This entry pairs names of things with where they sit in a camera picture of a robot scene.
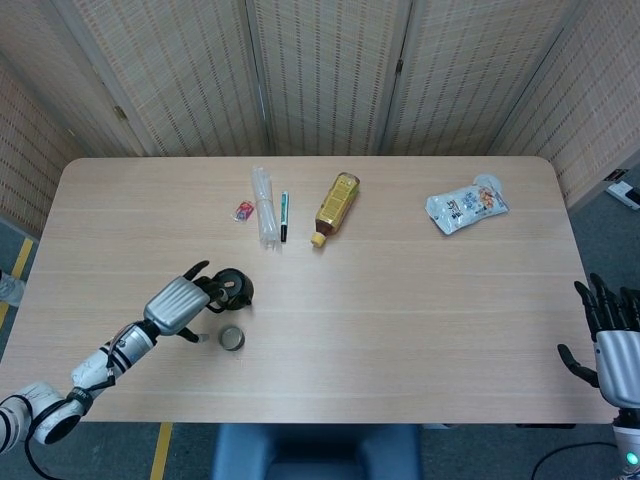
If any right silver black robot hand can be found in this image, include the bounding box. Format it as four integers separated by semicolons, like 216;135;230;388
557;273;640;411

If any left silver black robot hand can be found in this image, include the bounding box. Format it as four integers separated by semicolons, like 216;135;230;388
143;259;229;345

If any black teapot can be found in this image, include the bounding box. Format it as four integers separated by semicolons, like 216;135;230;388
207;268;255;312

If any blue robot base seat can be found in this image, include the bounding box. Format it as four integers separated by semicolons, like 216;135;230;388
211;423;424;480

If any small grey cup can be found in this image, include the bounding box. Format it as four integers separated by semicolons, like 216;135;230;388
218;325;247;352

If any clear plastic straw bundle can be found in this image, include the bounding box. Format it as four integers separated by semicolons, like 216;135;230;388
250;165;281;254

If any green black marker pen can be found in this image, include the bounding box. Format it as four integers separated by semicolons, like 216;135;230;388
279;190;291;245

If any yellow floor tape strip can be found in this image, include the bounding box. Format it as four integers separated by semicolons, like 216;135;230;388
149;422;174;480
0;238;35;332

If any white power strip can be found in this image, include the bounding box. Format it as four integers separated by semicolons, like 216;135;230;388
605;182;640;210

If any yellow tea bottle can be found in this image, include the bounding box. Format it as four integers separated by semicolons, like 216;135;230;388
310;171;362;248

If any woven folding screen panel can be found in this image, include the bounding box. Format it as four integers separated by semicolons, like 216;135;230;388
0;52;86;239
494;0;640;209
244;0;416;157
0;0;151;157
49;0;276;157
379;0;586;157

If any white snack pouch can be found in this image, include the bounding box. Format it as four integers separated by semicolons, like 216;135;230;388
425;173;511;235

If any black floor cable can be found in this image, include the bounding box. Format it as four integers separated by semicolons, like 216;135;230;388
530;440;619;480

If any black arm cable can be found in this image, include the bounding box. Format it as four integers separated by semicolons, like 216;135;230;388
23;439;54;480

